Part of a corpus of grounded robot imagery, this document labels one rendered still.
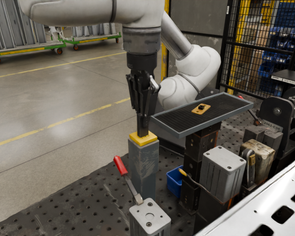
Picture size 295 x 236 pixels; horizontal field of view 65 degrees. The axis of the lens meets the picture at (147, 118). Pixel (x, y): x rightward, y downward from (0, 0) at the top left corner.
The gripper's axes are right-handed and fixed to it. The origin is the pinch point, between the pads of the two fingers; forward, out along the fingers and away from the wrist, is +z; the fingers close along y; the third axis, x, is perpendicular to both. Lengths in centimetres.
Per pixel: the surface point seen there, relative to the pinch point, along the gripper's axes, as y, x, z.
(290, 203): 32.9, 27.0, 19.0
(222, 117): 6.9, 26.8, 3.0
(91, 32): -759, 306, 79
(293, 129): 15, 65, 17
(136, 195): 11.8, -10.2, 11.4
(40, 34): -694, 125, 64
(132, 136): -1.5, -2.7, 3.5
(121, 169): 5.5, -10.4, 7.4
